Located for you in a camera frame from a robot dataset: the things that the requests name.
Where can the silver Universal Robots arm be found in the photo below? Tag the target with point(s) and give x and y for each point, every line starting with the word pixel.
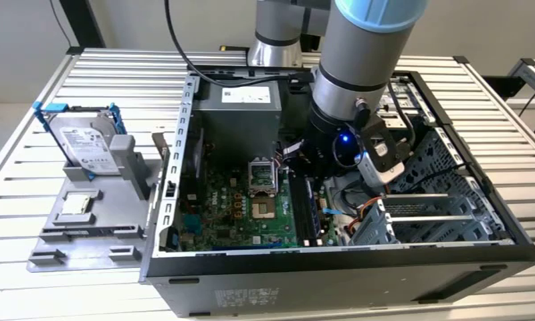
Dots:
pixel 366 50

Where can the open black PC case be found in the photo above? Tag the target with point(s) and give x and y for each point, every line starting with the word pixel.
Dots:
pixel 294 284

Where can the CPU socket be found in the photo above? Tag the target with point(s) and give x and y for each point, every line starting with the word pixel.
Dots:
pixel 265 208

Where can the black table corner cap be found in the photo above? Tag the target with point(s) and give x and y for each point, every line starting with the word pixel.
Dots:
pixel 461 59
pixel 76 51

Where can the metal drive bay cage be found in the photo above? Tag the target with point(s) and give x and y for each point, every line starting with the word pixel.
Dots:
pixel 406 97

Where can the black table connector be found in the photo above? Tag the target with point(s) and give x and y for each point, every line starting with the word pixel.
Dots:
pixel 502 86

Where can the grey plastic parts rack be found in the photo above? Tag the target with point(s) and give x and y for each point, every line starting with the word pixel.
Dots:
pixel 116 207

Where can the metal disk bay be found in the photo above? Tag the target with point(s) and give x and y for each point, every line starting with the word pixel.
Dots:
pixel 429 219

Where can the black camera mounting bracket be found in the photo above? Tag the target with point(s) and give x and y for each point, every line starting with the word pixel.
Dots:
pixel 377 130

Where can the black case latch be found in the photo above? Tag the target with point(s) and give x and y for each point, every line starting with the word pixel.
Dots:
pixel 171 189

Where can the green motherboard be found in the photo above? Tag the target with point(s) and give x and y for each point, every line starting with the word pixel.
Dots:
pixel 223 220

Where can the silver CPU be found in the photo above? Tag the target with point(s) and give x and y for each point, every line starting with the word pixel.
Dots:
pixel 76 204

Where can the black plastic fan shroud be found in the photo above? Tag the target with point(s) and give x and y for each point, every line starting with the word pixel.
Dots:
pixel 198 174

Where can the yellow black plug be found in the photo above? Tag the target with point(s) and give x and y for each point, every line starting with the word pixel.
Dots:
pixel 225 48

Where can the hard disk in blue carrier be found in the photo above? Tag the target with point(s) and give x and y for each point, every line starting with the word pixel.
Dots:
pixel 84 147

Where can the black vertical frame post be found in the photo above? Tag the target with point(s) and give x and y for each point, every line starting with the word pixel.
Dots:
pixel 87 23

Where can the blue expansion slot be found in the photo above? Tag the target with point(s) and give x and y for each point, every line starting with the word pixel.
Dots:
pixel 250 246

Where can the blue RAM stick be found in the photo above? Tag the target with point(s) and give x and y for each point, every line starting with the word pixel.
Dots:
pixel 94 230
pixel 313 207

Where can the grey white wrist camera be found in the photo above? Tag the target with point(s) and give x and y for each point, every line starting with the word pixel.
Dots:
pixel 381 174

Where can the grey power supply unit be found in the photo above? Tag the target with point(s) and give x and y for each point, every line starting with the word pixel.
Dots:
pixel 237 133

